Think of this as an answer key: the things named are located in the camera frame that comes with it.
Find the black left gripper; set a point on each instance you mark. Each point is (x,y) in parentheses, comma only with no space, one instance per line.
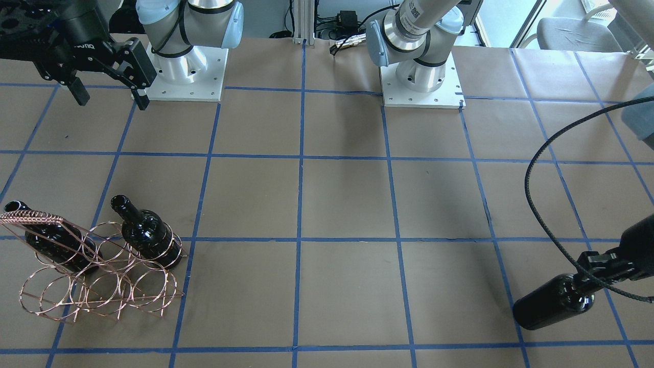
(637,239)

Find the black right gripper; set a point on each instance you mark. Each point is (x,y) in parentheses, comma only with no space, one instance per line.
(83,31)

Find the dark wine bottle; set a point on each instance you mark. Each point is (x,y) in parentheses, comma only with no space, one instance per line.
(147,233)
(561,298)

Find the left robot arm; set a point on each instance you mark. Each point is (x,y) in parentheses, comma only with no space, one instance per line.
(637,115)

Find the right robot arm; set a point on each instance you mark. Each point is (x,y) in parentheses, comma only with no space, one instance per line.
(169,51)

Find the dark wine bottle in basket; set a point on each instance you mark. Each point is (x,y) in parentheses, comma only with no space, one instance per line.
(147,233)

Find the grey office chair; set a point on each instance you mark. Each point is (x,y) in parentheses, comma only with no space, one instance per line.
(582,35)

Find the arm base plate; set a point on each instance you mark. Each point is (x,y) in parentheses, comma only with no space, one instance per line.
(409,84)
(197,76)

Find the copper wire wine basket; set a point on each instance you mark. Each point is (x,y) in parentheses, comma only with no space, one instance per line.
(115,279)

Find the aluminium frame post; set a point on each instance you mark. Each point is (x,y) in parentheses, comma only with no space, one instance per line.
(304,22)

